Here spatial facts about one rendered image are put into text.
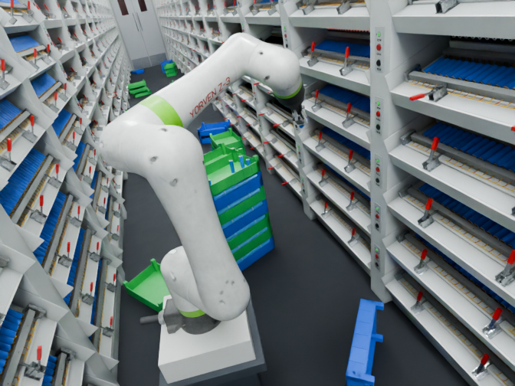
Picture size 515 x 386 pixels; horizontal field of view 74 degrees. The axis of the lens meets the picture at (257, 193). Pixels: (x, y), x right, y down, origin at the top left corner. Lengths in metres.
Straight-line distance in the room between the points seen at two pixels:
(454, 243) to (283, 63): 0.69
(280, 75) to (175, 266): 0.58
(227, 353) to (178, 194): 0.57
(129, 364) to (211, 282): 0.89
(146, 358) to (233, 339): 0.63
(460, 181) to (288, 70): 0.52
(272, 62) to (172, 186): 0.45
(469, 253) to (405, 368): 0.53
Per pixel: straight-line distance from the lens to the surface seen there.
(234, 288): 0.85
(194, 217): 0.71
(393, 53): 1.09
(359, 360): 1.20
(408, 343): 1.50
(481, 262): 1.08
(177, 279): 0.96
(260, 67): 0.96
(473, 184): 1.00
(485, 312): 1.21
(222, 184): 1.52
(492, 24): 0.86
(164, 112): 0.82
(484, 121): 0.89
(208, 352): 1.08
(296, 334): 1.51
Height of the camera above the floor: 1.21
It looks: 30 degrees down
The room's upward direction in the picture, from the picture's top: 11 degrees counter-clockwise
